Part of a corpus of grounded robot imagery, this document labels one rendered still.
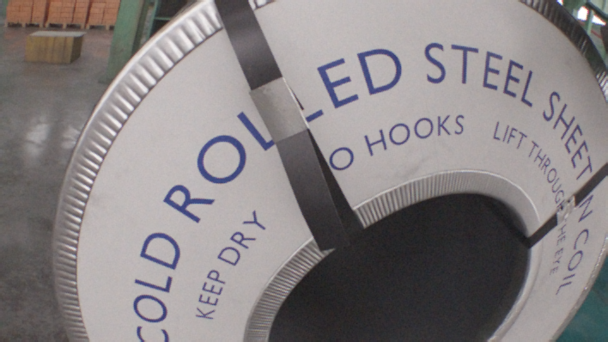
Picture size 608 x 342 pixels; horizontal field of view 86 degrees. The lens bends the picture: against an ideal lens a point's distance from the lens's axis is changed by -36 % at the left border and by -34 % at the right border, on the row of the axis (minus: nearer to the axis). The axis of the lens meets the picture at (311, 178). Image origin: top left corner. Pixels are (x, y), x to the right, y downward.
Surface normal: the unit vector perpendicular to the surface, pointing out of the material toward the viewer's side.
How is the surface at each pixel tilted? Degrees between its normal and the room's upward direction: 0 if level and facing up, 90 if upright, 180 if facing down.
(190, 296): 90
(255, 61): 85
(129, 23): 90
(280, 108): 96
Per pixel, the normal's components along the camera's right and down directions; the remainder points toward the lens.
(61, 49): 0.24, 0.42
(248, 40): 0.04, 0.15
